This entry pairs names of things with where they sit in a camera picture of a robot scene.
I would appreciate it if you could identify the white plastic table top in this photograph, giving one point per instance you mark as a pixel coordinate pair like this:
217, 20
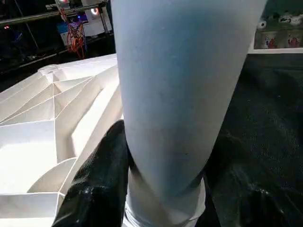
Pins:
38, 142

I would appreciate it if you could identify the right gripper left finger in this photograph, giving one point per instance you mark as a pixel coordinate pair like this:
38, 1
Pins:
102, 189

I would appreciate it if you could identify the white plastic table leg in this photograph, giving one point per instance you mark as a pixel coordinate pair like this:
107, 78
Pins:
180, 94

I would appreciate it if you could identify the black work mat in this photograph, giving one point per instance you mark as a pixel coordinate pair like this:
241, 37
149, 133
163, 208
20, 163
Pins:
265, 109

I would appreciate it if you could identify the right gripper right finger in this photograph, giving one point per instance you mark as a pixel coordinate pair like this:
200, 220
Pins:
255, 203

